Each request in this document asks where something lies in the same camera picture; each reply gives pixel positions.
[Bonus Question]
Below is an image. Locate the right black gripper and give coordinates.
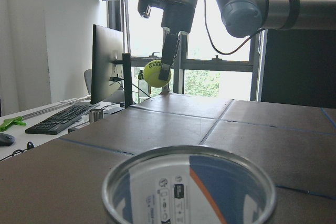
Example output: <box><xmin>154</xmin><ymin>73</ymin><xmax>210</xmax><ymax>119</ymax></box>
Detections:
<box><xmin>159</xmin><ymin>0</ymin><xmax>195</xmax><ymax>80</ymax></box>

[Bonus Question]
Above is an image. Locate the yellow tennis ball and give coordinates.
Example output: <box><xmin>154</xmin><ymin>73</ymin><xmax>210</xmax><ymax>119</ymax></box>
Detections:
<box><xmin>143</xmin><ymin>60</ymin><xmax>171</xmax><ymax>88</ymax></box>

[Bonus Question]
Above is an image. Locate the tennis ball can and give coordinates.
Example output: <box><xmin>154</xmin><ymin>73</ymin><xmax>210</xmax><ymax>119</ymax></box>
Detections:
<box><xmin>102</xmin><ymin>146</ymin><xmax>277</xmax><ymax>223</ymax></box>

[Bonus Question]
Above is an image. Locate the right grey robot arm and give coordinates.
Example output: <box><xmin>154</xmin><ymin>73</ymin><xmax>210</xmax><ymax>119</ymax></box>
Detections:
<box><xmin>159</xmin><ymin>0</ymin><xmax>335</xmax><ymax>80</ymax></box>

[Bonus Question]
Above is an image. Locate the black computer monitor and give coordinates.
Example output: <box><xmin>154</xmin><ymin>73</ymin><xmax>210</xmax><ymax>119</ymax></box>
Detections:
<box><xmin>91</xmin><ymin>24</ymin><xmax>133</xmax><ymax>108</ymax></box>

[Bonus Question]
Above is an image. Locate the silver metal cup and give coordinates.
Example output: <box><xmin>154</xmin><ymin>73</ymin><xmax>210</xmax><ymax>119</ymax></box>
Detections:
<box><xmin>88</xmin><ymin>109</ymin><xmax>104</xmax><ymax>123</ymax></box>

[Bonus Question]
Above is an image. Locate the black keyboard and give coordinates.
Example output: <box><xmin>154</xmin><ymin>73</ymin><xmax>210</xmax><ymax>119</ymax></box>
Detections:
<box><xmin>25</xmin><ymin>102</ymin><xmax>96</xmax><ymax>135</ymax></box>

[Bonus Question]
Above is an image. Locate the green plastic tool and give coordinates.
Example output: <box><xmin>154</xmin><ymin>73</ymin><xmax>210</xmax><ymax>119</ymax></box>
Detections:
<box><xmin>0</xmin><ymin>116</ymin><xmax>26</xmax><ymax>132</ymax></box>

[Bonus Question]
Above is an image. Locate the black computer mouse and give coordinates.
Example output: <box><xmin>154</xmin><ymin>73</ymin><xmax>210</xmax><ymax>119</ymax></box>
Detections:
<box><xmin>0</xmin><ymin>133</ymin><xmax>15</xmax><ymax>147</ymax></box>

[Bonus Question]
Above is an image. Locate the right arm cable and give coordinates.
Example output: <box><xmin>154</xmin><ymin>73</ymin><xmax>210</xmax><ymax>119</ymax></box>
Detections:
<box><xmin>203</xmin><ymin>0</ymin><xmax>265</xmax><ymax>56</ymax></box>

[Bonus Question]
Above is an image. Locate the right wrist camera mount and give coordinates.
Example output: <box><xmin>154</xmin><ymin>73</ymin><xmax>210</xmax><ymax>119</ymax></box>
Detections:
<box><xmin>138</xmin><ymin>0</ymin><xmax>166</xmax><ymax>18</ymax></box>

